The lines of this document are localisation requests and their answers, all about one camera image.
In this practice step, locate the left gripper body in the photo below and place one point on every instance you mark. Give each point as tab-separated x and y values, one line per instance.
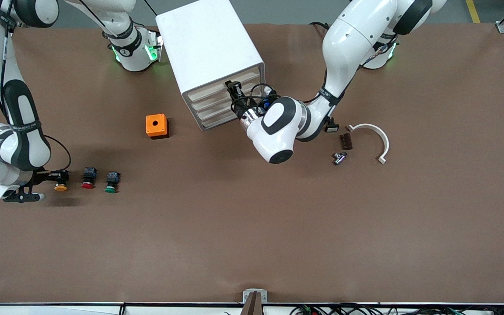
239	105

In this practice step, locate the yellow push button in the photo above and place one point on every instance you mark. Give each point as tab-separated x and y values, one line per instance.
61	187

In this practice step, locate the white plastic drawer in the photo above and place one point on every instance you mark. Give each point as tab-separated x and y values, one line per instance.
210	98
211	107
210	86
215	119

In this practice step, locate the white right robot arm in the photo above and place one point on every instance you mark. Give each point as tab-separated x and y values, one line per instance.
20	118

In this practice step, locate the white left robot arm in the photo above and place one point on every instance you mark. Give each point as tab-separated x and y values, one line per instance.
348	39

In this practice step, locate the red push button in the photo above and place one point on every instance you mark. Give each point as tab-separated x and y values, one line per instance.
88	186

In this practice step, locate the white drawer cabinet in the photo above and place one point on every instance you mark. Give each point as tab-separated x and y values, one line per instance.
204	43

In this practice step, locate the green push button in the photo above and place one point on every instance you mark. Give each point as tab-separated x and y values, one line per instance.
110	190

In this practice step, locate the orange button box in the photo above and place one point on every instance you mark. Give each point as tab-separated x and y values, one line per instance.
161	127

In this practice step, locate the silver metal fitting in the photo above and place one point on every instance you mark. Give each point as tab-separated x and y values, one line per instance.
338	159

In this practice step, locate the brown terminal block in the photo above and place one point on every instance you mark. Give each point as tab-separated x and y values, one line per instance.
346	141

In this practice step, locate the white curved plastic clamp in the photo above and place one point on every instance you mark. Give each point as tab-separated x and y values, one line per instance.
385	142

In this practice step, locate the small black white switch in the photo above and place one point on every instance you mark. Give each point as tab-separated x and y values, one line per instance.
332	128

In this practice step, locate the grey metal bracket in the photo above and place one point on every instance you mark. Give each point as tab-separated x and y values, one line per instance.
246	296

